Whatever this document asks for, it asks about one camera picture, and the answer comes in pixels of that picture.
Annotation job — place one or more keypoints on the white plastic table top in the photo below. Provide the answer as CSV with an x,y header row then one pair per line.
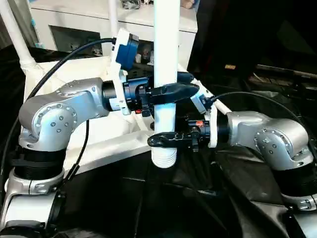
x,y
99,134

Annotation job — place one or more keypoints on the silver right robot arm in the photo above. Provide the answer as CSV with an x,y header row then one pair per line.
x,y
267,139

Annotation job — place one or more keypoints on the black work surface mat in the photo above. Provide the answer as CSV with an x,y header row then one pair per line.
x,y
173,198

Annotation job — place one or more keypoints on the dark black cabinet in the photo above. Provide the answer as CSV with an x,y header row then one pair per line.
x,y
257,29

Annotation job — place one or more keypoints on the small grey cabinet ornament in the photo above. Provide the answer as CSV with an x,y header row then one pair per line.
x,y
131,3

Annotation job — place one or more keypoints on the white glass-door cabinet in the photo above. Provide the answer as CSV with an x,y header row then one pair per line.
x,y
69,20

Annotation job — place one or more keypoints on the grey curtain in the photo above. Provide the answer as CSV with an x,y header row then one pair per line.
x,y
12,22

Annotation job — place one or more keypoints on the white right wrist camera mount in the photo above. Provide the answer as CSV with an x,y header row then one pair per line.
x,y
200,101

